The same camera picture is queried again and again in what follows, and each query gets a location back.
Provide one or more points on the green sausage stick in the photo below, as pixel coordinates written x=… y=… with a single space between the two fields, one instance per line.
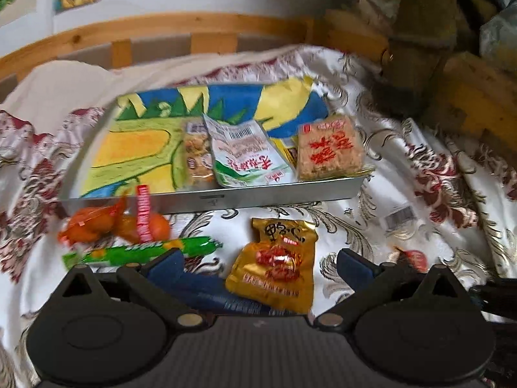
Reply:
x=133 y=252

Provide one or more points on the golden snack packet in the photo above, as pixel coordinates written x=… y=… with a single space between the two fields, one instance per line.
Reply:
x=274 y=262

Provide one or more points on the clear nut snack packet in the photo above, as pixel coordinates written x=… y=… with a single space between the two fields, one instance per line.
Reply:
x=198 y=157

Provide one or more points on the orange snack packet red label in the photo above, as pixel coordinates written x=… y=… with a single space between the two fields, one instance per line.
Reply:
x=93 y=226

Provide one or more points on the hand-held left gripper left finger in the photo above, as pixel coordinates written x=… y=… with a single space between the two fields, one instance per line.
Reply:
x=166 y=266

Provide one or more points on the white snack packet with barcode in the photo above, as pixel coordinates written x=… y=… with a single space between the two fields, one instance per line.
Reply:
x=246 y=153

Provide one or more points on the clear plastic bag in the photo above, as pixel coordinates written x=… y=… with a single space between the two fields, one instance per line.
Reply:
x=499 y=40

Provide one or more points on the blue snack packet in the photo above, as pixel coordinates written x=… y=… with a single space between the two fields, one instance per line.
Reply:
x=218 y=295

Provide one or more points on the tan rice cracker packet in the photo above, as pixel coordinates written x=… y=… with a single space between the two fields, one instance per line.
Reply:
x=329 y=149

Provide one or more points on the dinosaur drawing tray liner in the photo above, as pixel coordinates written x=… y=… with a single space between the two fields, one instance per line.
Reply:
x=137 y=149

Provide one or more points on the yellow snack packet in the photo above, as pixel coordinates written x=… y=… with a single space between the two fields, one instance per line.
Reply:
x=282 y=150

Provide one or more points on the grey metal tray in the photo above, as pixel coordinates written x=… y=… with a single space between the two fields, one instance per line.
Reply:
x=242 y=202

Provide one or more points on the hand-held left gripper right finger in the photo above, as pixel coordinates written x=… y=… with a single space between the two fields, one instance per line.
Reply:
x=354 y=266

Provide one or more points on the floral printed satin blanket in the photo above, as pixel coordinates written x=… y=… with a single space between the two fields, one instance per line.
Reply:
x=424 y=178

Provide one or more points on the cream bed sheet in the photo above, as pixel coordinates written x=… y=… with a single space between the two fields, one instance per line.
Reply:
x=72 y=81

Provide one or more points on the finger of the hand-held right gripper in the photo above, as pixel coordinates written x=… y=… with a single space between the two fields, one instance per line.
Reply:
x=496 y=297

